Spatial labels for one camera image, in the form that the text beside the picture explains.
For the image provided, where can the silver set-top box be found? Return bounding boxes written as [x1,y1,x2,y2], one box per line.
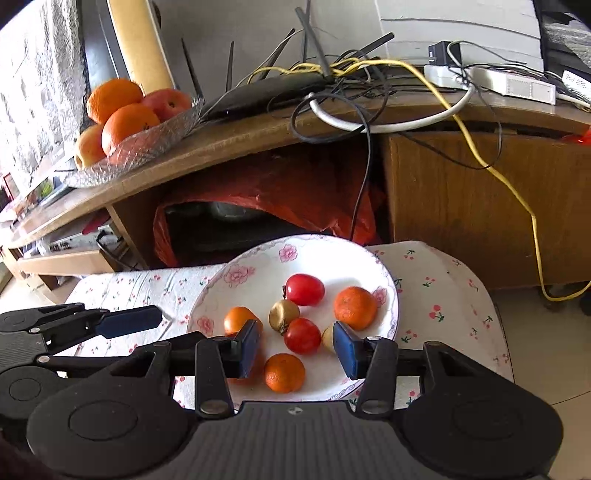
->
[37,226,116,254]

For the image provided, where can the red plastic bag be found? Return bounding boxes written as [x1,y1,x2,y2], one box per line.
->
[152,159,386,268]

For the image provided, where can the white flowered bowl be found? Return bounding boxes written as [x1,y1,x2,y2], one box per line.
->
[186,234,400,402]

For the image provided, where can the black metal rack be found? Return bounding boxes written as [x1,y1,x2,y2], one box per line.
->
[533,0,591,75]

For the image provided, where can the white power strip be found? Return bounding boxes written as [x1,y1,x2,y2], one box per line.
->
[424,65,557,106]

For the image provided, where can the glass fruit plate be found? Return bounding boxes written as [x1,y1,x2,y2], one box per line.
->
[65,95,206,189]

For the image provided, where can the red apple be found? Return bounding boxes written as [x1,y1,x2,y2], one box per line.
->
[141,89,194,123]

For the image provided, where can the hanging black cable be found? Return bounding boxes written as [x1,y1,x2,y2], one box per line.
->
[348,106,375,243]

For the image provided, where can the black power adapter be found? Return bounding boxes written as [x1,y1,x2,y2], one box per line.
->
[427,41,462,68]

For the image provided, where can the white modem box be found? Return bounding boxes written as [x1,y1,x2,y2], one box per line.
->
[561,69,591,103]

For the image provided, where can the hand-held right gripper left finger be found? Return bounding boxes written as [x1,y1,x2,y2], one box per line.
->
[108,319,264,420]

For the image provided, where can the white cable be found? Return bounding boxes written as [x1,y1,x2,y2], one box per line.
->
[308,85,476,133]

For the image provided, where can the cherry print tablecloth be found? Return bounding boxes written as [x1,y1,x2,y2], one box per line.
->
[65,240,515,411]

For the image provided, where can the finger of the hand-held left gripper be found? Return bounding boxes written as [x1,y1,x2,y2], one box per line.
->
[38,331,204,369]
[0,302,163,352]

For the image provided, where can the black router with antennas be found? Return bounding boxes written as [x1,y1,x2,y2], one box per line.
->
[180,7,395,121]

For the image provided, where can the yellow cable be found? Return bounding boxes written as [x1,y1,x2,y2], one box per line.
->
[247,58,591,303]

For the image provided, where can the red tomato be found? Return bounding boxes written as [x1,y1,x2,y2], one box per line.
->
[283,318,322,355]
[281,273,326,306]

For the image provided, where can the mandarin orange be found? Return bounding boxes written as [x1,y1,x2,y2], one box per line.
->
[264,353,306,394]
[223,306,264,337]
[333,286,378,331]

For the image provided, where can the white lace cloth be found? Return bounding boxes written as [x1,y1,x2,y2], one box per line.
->
[0,0,89,185]

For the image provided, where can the yellow apple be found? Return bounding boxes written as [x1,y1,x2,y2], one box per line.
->
[74,124,108,169]

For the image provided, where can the yellow paper roll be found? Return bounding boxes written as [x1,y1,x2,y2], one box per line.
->
[108,0,177,93]

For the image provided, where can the large orange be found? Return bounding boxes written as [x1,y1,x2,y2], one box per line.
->
[100,103,161,158]
[86,78,144,124]

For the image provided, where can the tangle of black cables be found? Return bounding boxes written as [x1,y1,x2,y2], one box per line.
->
[291,51,504,167]

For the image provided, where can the white board panel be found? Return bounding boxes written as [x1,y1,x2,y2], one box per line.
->
[374,0,546,70]

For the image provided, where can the wooden television cabinet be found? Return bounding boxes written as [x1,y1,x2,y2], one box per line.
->
[0,88,591,301]

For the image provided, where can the black television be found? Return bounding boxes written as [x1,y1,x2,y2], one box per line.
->
[0,0,132,217]

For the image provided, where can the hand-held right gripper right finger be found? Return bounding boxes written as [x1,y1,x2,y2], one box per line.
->
[332,320,481,415]

